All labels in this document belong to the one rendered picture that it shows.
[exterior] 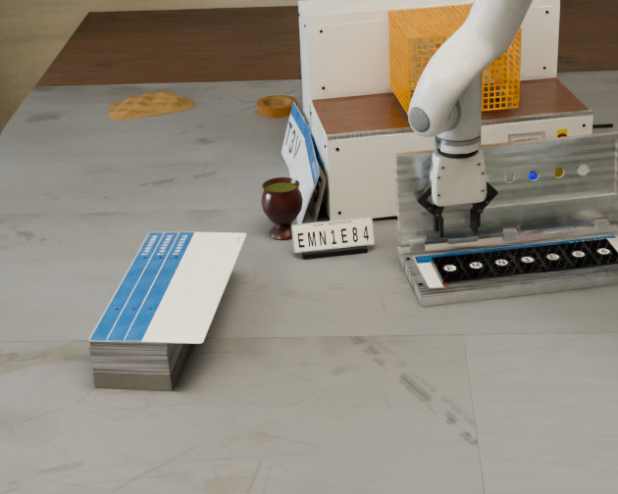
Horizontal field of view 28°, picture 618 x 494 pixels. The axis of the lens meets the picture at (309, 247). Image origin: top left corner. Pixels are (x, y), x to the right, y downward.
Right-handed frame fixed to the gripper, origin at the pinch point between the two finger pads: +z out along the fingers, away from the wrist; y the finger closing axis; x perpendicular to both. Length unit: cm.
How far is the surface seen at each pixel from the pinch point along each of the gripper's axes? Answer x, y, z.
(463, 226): 3.2, 2.2, 2.3
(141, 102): 106, -57, 7
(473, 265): -7.4, 1.2, 5.0
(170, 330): -29, -55, -1
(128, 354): -31, -62, 2
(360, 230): 10.5, -16.6, 4.3
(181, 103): 104, -46, 8
